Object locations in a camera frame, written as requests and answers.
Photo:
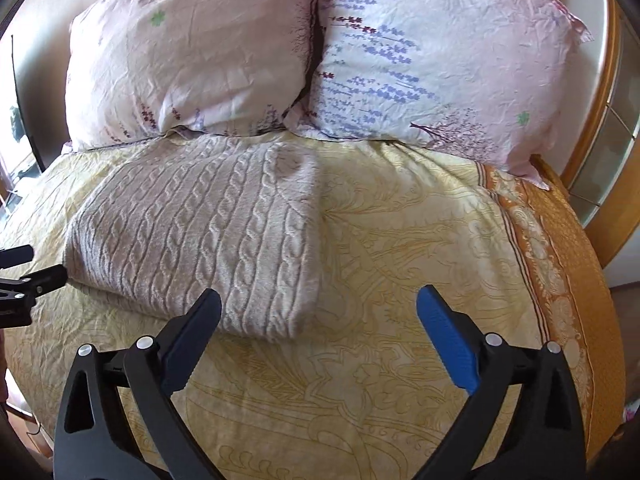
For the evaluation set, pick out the yellow orange patterned bedspread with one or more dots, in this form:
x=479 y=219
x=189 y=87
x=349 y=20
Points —
x=400 y=260

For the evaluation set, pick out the wooden headboard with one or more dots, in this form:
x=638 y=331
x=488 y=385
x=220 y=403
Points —
x=620 y=255

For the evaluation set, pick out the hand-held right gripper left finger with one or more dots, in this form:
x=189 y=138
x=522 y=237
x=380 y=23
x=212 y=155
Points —
x=192 y=340

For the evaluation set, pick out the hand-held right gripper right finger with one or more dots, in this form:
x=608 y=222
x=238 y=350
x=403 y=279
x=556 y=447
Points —
x=445 y=335

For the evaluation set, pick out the black flat screen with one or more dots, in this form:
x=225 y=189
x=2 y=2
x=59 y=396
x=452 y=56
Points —
x=25 y=125

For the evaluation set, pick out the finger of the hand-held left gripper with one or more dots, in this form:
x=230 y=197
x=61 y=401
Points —
x=15 y=256
x=40 y=280

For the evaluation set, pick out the pink floral pillow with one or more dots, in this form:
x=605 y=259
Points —
x=440 y=60
x=190 y=50

